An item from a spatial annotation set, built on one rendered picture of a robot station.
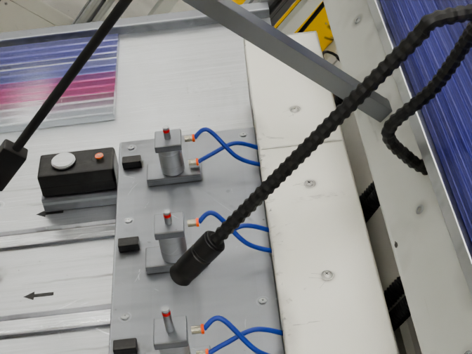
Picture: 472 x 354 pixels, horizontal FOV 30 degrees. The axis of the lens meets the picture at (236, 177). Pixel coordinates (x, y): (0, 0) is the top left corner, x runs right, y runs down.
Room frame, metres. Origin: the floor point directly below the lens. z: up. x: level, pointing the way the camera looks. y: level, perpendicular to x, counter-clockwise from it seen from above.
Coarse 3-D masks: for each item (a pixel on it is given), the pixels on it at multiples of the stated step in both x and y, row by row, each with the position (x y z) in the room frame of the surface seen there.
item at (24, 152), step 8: (8, 144) 0.58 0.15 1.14; (0, 152) 0.57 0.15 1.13; (8, 152) 0.57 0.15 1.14; (16, 152) 0.58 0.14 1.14; (24, 152) 0.59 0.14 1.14; (0, 160) 0.57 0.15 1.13; (8, 160) 0.58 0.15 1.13; (16, 160) 0.58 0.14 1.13; (24, 160) 0.58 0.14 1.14; (0, 168) 0.57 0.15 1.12; (8, 168) 0.58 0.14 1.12; (16, 168) 0.58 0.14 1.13; (0, 176) 0.58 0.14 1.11; (8, 176) 0.58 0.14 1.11; (0, 184) 0.58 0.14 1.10
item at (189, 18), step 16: (144, 16) 1.02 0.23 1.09; (160, 16) 1.03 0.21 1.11; (176, 16) 1.03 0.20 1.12; (192, 16) 1.04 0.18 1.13; (16, 32) 0.96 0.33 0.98; (32, 32) 0.96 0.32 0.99; (48, 32) 0.97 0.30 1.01; (64, 32) 0.97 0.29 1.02; (80, 32) 0.98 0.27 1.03; (112, 32) 1.00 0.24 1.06; (128, 32) 1.01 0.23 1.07
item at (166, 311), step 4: (164, 308) 0.48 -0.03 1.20; (168, 308) 0.48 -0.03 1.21; (164, 312) 0.48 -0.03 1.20; (168, 312) 0.48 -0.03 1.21; (164, 316) 0.48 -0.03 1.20; (168, 316) 0.48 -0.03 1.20; (164, 320) 0.48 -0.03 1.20; (168, 320) 0.48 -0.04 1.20; (164, 324) 0.49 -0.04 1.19; (168, 324) 0.49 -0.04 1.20; (172, 324) 0.49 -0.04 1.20; (168, 328) 0.49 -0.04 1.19; (172, 328) 0.49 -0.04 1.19
